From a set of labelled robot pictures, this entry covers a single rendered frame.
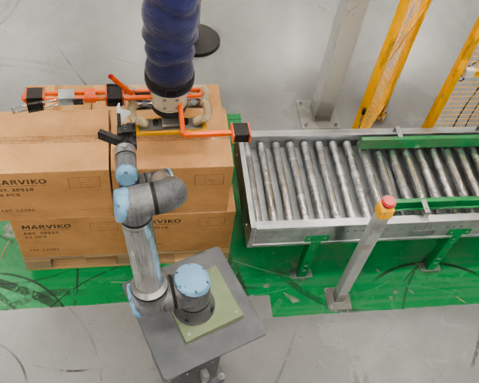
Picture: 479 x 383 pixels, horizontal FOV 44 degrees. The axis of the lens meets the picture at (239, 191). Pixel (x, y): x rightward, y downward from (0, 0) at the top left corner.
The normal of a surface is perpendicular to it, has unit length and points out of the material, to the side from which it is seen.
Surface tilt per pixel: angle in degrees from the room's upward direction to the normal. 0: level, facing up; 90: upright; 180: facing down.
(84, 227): 90
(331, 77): 90
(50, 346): 0
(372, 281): 0
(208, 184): 90
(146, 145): 0
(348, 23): 90
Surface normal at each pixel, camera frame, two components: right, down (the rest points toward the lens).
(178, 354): 0.10, -0.59
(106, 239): 0.11, 0.81
